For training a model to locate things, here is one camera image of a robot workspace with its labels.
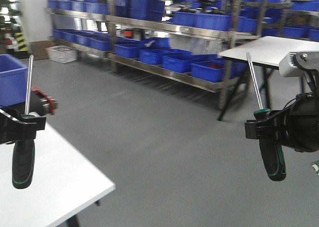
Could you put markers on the white folding table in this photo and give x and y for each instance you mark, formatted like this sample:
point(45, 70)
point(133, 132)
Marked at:
point(273, 53)

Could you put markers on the large blue plastic bin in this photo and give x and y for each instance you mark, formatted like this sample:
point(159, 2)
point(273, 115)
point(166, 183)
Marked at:
point(13, 80)

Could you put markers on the green circuit board right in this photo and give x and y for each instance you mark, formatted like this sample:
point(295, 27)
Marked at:
point(315, 166)

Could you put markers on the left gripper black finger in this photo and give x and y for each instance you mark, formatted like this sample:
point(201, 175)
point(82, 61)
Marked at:
point(16, 127)

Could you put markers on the green potted plant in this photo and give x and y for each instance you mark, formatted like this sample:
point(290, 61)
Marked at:
point(7, 14)

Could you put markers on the steel shelving rack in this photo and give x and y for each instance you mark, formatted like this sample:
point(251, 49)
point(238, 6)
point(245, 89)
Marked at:
point(186, 45)

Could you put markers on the orange white traffic cone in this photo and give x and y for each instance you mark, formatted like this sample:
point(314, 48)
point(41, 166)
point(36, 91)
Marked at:
point(9, 41)

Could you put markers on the red conveyor end roller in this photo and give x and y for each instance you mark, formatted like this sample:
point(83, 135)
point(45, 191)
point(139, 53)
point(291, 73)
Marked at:
point(41, 102)

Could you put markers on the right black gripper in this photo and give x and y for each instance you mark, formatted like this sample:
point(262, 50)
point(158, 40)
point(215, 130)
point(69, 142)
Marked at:
point(300, 130)

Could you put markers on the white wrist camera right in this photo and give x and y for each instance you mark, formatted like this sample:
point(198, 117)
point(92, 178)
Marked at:
point(296, 63)

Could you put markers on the black yellow traffic cone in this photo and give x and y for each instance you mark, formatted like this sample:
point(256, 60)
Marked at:
point(22, 48)

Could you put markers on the green black screwdriver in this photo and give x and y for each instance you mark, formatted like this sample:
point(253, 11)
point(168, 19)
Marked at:
point(271, 151)
point(23, 158)

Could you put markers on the brown cardboard box on floor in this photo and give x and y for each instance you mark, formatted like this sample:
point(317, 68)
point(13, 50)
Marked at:
point(38, 49)

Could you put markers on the white wire basket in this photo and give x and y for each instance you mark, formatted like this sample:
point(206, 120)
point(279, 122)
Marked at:
point(61, 54)

